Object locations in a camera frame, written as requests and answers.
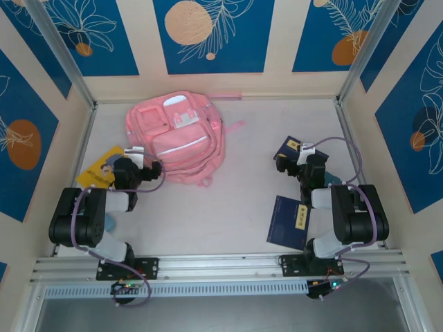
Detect grey metal sheet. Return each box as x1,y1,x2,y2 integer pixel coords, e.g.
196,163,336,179
34,297,409,332

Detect aluminium mounting rail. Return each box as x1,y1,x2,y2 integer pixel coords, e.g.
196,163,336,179
29,250,413,285

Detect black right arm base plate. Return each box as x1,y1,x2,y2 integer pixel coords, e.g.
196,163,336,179
279,254,345,277

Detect yellow cartoon cover book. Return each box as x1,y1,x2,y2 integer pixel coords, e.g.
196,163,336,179
75,145,127,190

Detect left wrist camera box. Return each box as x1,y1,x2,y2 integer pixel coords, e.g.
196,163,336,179
123,146,145,169

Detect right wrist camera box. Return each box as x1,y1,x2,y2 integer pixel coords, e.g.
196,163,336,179
299,141,318,163

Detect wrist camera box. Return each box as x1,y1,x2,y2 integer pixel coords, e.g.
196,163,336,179
123,146,145,169
299,141,318,163

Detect dark blue book yellow label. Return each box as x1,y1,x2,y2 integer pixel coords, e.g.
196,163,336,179
266,195,312,250
273,136,330,172

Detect pink student backpack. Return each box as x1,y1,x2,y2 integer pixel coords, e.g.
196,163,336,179
124,90,247,187

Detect aluminium side rail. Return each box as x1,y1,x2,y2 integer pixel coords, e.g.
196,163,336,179
51,103,98,257
333,99,388,250

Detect grey slotted cable duct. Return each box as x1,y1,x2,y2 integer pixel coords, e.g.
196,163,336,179
43,279,309,299

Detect aluminium frame post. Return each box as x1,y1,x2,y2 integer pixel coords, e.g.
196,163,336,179
337,0,397,104
26,0,98,109

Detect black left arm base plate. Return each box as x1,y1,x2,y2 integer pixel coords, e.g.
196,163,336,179
96,257,160,281

